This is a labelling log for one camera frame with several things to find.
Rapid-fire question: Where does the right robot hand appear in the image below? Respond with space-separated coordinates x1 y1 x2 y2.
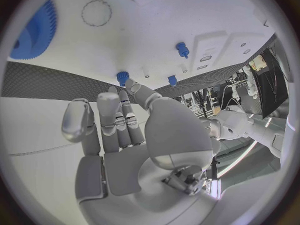
60 78 222 225

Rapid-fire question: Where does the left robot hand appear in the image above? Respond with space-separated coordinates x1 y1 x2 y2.
241 64 260 101

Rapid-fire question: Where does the white task board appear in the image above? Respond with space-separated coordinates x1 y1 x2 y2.
6 0 278 91

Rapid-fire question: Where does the large dark screen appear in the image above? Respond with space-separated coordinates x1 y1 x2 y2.
248 47 291 120

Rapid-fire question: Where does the blue peg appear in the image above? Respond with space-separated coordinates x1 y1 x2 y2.
175 42 190 59
116 71 130 87
166 75 179 87

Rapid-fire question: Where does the glowing light bar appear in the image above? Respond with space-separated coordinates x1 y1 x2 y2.
205 177 223 201

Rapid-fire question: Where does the blue gear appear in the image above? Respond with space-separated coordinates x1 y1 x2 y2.
9 0 59 61

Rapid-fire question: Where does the white cable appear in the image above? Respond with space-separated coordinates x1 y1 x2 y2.
221 79 249 111
224 97 244 111

